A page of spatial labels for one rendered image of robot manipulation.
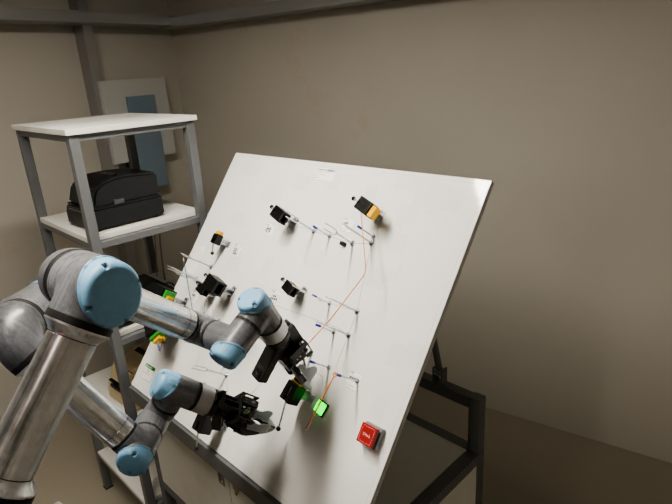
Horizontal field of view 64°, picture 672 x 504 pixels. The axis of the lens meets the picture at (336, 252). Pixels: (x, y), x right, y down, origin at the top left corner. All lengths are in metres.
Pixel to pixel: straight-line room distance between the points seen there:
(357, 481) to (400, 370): 0.30
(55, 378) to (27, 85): 2.75
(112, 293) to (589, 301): 2.45
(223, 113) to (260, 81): 0.42
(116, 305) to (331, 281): 0.82
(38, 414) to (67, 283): 0.22
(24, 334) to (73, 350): 0.33
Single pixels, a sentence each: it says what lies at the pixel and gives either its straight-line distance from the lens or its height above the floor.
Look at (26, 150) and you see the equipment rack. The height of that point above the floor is 1.74.
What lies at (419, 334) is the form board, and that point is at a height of 1.32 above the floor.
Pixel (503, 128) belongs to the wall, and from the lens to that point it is 2.88.
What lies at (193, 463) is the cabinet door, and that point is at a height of 0.67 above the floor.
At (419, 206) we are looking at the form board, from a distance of 1.58.
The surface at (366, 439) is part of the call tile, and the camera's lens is 1.43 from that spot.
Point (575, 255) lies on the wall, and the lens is 2.93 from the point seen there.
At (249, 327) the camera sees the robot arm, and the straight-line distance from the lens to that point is 1.29.
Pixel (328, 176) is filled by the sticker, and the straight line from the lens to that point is 1.86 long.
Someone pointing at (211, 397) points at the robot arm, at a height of 1.22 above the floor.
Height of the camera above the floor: 1.99
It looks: 19 degrees down
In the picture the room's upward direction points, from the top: 4 degrees counter-clockwise
